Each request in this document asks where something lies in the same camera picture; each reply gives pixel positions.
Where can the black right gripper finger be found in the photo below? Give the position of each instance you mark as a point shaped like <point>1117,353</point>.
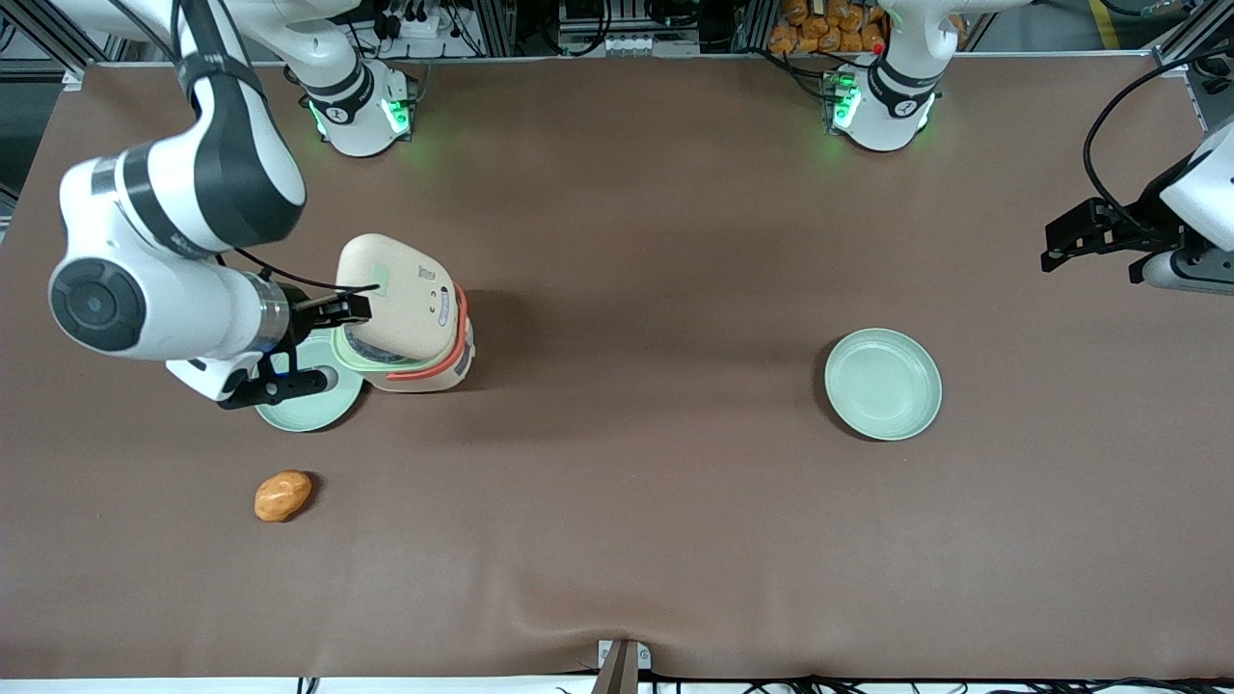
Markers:
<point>357,287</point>
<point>349,309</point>

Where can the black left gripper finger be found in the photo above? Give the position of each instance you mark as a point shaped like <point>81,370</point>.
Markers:
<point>1070,227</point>
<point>1068,255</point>

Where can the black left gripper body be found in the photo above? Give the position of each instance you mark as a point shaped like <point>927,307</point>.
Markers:
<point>1143,226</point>

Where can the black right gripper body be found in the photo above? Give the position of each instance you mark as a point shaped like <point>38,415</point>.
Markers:
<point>307,315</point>

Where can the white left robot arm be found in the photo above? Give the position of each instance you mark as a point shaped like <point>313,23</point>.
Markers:
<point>887,106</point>

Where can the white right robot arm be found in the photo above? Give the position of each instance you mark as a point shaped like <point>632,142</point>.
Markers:
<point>212,164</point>

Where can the pale green plate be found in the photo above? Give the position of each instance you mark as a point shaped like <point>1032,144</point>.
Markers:
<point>882,384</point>
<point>313,413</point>

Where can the orange-brown bread roll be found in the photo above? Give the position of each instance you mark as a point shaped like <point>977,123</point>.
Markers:
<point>281,495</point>

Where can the white power strip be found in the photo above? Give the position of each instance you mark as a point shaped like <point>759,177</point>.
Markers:
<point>419,21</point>

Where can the brown table mat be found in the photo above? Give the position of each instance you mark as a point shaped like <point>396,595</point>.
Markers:
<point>656,501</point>

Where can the white terminal block strip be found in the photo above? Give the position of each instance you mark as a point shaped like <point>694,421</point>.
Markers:
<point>636,43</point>

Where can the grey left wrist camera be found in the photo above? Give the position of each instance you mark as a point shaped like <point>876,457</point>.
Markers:
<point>1191,275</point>

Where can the grey metal table bracket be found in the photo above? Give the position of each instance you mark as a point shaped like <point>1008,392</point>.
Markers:
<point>622,665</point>

